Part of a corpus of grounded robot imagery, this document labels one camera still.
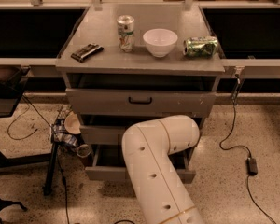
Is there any grey bottom drawer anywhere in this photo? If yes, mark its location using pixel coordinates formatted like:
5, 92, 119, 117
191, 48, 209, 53
85, 145, 196, 184

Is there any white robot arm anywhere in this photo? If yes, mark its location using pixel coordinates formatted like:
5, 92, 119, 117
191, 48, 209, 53
122, 115, 204, 224

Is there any grey drawer cabinet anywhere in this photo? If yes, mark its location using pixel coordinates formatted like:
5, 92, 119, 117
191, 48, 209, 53
54, 3, 226, 173

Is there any grey top drawer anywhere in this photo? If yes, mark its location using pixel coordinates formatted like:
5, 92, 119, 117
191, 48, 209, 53
66, 74, 216, 117

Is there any white bowl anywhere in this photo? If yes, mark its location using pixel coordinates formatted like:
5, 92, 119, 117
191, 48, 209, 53
143, 29, 178, 58

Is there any small bowl on floor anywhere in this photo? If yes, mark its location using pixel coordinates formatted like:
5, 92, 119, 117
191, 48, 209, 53
64, 113, 80, 134

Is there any cup on floor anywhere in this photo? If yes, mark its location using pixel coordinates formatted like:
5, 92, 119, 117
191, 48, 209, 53
77, 144, 92, 167

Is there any black snack bar packet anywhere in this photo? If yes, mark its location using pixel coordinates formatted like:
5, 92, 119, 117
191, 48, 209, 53
71, 44, 104, 63

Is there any upright white soda can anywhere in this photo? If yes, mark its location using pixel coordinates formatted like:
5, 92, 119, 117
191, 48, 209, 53
117, 15, 134, 52

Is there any green soda can lying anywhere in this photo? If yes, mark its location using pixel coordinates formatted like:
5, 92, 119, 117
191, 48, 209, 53
183, 36, 218, 58

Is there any dark bin at left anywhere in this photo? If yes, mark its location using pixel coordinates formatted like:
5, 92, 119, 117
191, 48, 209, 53
0, 66, 30, 118

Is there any black stand with legs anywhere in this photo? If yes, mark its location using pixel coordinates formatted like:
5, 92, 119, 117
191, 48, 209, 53
0, 143, 58, 196

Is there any black tripod foot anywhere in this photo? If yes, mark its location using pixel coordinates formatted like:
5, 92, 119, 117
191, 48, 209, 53
0, 198, 28, 224

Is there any thin black floor cable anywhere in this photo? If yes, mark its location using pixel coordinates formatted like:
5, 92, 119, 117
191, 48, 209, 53
6, 91, 71, 224

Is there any black power adapter with cable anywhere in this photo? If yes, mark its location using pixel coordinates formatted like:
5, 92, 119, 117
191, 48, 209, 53
219, 75, 277, 224

